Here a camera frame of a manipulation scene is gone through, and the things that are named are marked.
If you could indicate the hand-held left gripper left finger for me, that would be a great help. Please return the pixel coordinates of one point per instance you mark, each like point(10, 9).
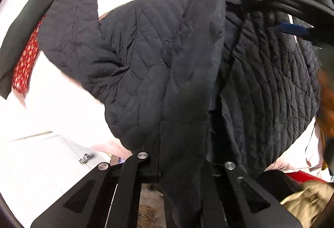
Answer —
point(134, 168)

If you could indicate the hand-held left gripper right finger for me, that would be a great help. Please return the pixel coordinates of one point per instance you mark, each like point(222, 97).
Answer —
point(232, 178)

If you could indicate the dark quilted jacket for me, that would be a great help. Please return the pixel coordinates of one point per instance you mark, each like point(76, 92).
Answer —
point(156, 66)

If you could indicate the brown fuzzy mat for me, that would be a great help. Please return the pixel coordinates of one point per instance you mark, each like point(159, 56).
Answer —
point(148, 207)

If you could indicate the small metal floor fitting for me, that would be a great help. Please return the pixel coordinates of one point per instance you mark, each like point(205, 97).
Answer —
point(84, 159)

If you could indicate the red box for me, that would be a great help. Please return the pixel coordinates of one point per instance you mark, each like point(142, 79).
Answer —
point(305, 175)

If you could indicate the beige cloth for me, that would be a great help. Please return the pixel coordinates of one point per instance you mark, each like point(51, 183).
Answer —
point(308, 202)

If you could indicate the orange brown cloth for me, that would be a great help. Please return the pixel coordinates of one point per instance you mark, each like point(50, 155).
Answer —
point(327, 108)

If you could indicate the red patterned cloth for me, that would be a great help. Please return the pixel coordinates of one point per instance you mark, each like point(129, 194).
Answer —
point(26, 61)

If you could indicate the black cloth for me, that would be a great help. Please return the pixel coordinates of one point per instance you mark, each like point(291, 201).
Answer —
point(23, 24)

